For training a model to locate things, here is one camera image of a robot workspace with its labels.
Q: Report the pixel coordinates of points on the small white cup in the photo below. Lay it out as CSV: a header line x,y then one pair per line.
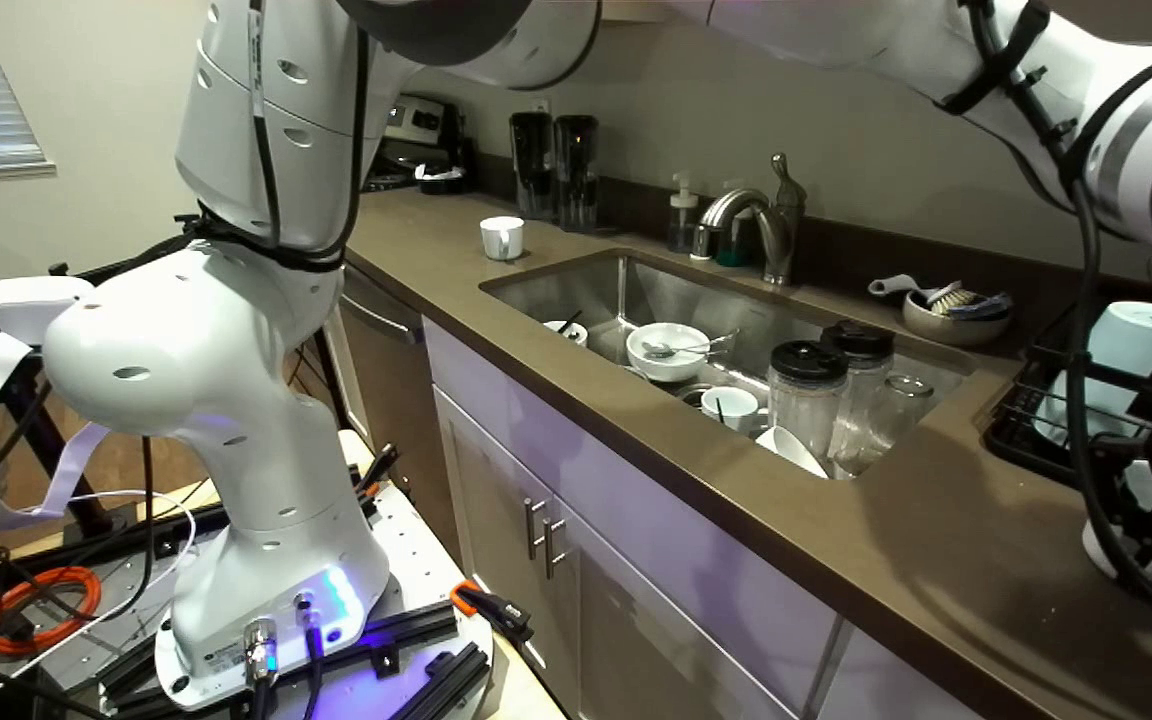
x,y
1099,556

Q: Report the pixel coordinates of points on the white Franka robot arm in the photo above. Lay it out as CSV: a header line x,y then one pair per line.
x,y
240,401

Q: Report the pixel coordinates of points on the light blue cup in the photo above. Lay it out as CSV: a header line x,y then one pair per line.
x,y
1143,342

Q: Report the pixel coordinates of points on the clear glass in sink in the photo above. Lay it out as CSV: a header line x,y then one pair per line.
x,y
869,401

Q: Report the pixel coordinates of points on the white cup with coffee residue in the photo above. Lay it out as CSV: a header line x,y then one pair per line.
x,y
729,411

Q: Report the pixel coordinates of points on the stainless steel sink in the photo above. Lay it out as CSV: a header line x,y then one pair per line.
x,y
630,287

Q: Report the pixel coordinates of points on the grey bowl with utensils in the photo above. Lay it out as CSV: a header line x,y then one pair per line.
x,y
959,321

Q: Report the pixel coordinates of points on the white plastic scoop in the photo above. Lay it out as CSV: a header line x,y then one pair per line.
x,y
890,287

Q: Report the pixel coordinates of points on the large white plate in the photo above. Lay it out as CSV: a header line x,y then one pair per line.
x,y
791,458

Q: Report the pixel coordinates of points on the brushed metal faucet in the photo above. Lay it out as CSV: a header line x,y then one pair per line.
x,y
785,220

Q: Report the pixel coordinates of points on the white bowl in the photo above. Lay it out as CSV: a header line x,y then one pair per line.
x,y
663,369

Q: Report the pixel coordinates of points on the metal spoon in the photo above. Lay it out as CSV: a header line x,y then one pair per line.
x,y
658,349

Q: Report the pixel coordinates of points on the clear soap dispenser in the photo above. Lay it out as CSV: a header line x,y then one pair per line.
x,y
685,224

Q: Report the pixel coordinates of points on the small white plate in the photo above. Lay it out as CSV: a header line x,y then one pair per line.
x,y
565,330

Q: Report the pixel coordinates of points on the black tumbler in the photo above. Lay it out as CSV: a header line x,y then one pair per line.
x,y
529,166
578,175

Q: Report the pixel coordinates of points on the wooden board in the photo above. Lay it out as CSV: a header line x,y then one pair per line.
x,y
520,684

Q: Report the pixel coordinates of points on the orange and black tool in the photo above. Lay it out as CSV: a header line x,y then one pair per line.
x,y
497,615
379,473

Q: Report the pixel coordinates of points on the dark built-in dishwasher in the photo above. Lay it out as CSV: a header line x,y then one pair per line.
x,y
388,385

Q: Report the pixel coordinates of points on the silver coffee machine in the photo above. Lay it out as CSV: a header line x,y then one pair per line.
x,y
428,133

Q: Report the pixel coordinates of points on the black stand leg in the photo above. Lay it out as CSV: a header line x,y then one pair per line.
x,y
37,421

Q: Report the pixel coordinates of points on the white plastic panel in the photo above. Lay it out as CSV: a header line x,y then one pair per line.
x,y
18,304

